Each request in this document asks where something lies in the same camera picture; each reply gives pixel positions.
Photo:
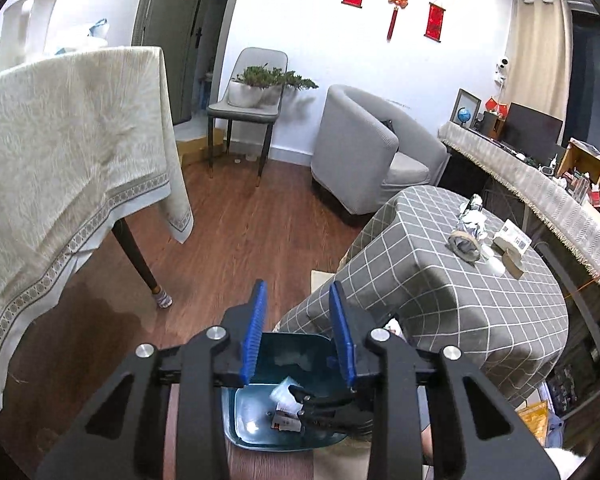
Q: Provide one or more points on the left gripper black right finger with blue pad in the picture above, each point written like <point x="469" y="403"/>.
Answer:
<point x="475" y="432"/>

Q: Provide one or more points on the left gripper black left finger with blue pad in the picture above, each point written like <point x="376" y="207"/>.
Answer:
<point x="121" y="431"/>

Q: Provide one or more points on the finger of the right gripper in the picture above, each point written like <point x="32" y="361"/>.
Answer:
<point x="344" y="412"/>

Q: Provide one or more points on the torn white paper cup sleeve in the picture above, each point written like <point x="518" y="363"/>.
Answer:
<point x="464" y="245"/>

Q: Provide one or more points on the white torn packaging card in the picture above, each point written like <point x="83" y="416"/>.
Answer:
<point x="285" y="416"/>

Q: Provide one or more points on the brown cardboard roll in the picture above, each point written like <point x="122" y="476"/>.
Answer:
<point x="513" y="265"/>

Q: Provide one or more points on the white QR code leaflet box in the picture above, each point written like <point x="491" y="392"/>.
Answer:
<point x="512" y="239"/>

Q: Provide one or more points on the dark teal trash bin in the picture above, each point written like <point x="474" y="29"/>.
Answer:
<point x="309" y="360"/>

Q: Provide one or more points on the grey checkered tablecloth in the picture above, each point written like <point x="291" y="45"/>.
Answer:
<point x="400" y="266"/>

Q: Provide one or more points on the dark table leg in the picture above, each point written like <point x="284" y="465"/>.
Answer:
<point x="124" y="237"/>

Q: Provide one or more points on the cardboard box on floor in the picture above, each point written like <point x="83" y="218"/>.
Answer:
<point x="197" y="150"/>

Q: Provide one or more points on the grey armchair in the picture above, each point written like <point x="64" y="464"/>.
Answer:
<point x="362" y="163"/>

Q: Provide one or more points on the beige fringed desk cloth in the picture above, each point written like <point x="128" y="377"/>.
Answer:
<point x="576" y="225"/>

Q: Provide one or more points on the black handbag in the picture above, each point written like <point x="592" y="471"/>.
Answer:
<point x="388" y="124"/>

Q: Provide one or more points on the grey dining chair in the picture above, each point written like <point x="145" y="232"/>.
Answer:
<point x="266" y="113"/>

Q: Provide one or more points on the beige patterned tablecloth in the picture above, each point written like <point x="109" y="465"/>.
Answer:
<point x="86" y="139"/>

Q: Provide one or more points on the small blue globe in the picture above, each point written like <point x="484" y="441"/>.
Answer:
<point x="463" y="116"/>

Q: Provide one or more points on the framed picture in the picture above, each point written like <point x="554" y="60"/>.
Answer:
<point x="468" y="100"/>

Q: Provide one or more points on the black monitor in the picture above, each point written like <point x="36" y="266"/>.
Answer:
<point x="531" y="132"/>

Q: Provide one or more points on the wooden desk organizer box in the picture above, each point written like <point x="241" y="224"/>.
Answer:
<point x="580" y="158"/>

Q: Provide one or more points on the potted green plant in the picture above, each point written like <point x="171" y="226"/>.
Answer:
<point x="248" y="88"/>

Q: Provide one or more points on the beige curtain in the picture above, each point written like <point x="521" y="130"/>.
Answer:
<point x="540" y="56"/>

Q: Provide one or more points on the dark green door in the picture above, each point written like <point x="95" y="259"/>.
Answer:
<point x="177" y="27"/>

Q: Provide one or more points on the white kettle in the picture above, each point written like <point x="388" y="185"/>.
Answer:
<point x="24" y="31"/>

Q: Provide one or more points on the white security camera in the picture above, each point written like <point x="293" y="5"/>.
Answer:
<point x="501" y="71"/>

